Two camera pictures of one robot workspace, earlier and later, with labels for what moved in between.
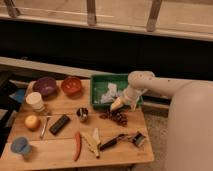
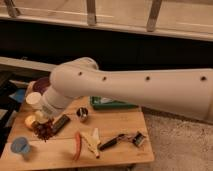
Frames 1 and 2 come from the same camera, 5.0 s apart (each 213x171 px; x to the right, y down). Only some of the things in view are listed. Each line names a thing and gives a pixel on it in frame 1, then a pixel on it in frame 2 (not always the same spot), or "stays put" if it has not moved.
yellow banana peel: (94, 141) stays put
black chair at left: (8, 108) stays put
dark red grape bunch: (116, 115) -> (44, 130)
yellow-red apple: (32, 122) stays put
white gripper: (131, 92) -> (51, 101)
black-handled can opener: (113, 141) stays put
